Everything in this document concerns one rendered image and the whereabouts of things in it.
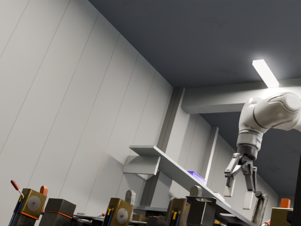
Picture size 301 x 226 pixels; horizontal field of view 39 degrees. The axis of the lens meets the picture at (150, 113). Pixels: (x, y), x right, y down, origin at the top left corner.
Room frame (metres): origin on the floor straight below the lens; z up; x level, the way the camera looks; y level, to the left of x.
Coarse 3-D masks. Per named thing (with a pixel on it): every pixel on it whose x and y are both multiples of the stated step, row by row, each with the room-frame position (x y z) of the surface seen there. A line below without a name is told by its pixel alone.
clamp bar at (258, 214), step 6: (258, 192) 1.55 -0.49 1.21; (258, 198) 1.58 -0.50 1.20; (264, 198) 1.56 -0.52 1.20; (258, 204) 1.58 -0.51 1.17; (264, 204) 1.56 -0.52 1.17; (258, 210) 1.57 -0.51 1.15; (264, 210) 1.56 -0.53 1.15; (252, 216) 1.57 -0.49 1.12; (258, 216) 1.57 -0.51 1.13; (258, 222) 1.55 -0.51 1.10
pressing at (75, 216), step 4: (44, 212) 2.21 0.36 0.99; (76, 216) 2.09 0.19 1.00; (80, 216) 1.98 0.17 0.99; (84, 216) 1.96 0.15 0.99; (88, 216) 1.94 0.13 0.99; (92, 216) 1.92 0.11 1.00; (80, 220) 2.18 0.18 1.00; (84, 220) 2.13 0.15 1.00; (88, 220) 2.08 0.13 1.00; (92, 220) 2.06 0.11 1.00; (96, 220) 2.01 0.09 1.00; (100, 220) 1.98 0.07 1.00; (88, 224) 2.23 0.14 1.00; (132, 224) 1.83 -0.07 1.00; (136, 224) 1.80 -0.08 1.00; (140, 224) 1.77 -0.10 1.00; (144, 224) 1.74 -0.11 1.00
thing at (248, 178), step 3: (249, 165) 1.46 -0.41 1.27; (249, 168) 1.47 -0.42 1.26; (249, 171) 1.48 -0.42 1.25; (252, 171) 1.48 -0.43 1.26; (243, 174) 1.50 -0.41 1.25; (246, 174) 1.49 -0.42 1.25; (249, 174) 1.48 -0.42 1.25; (246, 177) 1.50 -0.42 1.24; (249, 177) 1.49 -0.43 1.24; (246, 180) 1.51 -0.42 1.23; (249, 180) 1.50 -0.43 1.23; (252, 180) 1.50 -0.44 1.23; (246, 183) 1.51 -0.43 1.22; (249, 183) 1.50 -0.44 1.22; (252, 183) 1.50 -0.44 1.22; (246, 186) 1.52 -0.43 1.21; (249, 186) 1.51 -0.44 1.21; (252, 186) 1.50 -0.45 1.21; (249, 189) 1.53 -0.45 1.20; (252, 189) 1.51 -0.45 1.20; (255, 192) 1.51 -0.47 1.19
